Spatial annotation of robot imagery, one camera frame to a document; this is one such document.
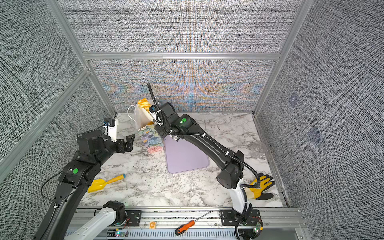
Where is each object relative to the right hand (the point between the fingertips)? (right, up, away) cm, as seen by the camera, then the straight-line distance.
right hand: (162, 123), depth 77 cm
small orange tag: (-3, -48, -7) cm, 49 cm away
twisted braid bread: (-9, +11, -1) cm, 14 cm away
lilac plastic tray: (+10, -20, +18) cm, 28 cm away
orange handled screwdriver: (+12, -49, -8) cm, 51 cm away
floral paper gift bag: (-8, -10, +11) cm, 17 cm away
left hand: (-15, -5, -9) cm, 18 cm away
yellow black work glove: (+51, -36, +2) cm, 62 cm away
